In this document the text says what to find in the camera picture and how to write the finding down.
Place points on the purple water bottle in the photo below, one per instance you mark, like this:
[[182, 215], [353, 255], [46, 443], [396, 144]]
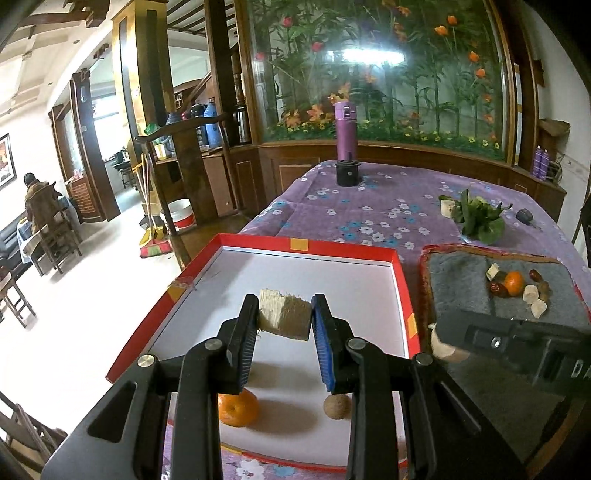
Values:
[[345, 130]]

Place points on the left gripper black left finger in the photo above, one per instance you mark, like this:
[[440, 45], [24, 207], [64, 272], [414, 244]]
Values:
[[238, 336]]

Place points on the red jujube date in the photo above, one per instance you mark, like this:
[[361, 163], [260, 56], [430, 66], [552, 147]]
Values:
[[498, 290], [535, 276]]

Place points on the white red bucket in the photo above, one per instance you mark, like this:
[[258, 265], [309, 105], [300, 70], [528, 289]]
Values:
[[181, 213]]

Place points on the round brown longan fruit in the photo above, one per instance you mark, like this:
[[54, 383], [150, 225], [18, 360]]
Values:
[[337, 406]]

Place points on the beige fruit chunk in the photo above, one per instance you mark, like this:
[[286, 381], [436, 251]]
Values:
[[538, 308], [493, 271], [530, 294], [285, 315], [444, 351]]

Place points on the black bottle base holder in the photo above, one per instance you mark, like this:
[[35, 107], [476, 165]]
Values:
[[347, 172]]

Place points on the purple spray cans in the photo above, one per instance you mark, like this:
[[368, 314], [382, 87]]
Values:
[[541, 163]]

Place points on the glass floral display panel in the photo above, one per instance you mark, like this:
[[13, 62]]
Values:
[[428, 73]]

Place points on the seated person in brown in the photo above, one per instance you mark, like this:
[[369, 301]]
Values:
[[42, 204]]

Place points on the purple floral tablecloth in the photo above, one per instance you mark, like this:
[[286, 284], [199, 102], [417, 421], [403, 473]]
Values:
[[394, 208]]

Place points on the framed wall painting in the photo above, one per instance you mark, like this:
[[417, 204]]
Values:
[[7, 168]]

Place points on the small brown nut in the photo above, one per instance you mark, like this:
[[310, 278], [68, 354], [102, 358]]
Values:
[[544, 291]]

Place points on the wooden chair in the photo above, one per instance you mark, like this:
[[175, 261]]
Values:
[[58, 239]]

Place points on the grey fuzzy mat red trim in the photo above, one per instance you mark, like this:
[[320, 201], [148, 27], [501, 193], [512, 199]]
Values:
[[538, 425]]

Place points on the orange tangerine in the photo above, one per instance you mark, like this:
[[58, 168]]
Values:
[[240, 410], [514, 283]]

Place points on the red white shallow box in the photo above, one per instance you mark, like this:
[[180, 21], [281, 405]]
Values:
[[364, 285]]

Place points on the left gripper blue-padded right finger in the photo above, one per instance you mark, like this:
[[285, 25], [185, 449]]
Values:
[[338, 370]]

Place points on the black car key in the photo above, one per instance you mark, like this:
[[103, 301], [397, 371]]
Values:
[[525, 217]]

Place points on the green leafy vegetable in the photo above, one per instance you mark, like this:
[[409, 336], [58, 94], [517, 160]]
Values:
[[477, 219]]

